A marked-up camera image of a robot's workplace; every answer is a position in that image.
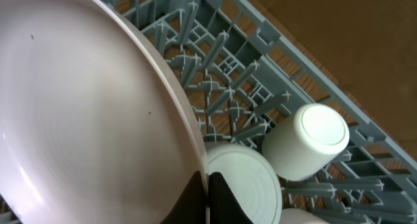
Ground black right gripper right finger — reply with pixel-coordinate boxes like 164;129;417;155
208;172;253;224

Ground grey dishwasher rack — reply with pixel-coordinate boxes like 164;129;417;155
1;0;416;223

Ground white paper cup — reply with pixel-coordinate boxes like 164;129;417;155
262;104;350;181

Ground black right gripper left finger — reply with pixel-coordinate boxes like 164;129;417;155
161;171;206;224

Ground large white plate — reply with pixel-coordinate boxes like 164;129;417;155
1;0;208;223

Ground grey bowl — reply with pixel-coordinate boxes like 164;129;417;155
205;142;283;224

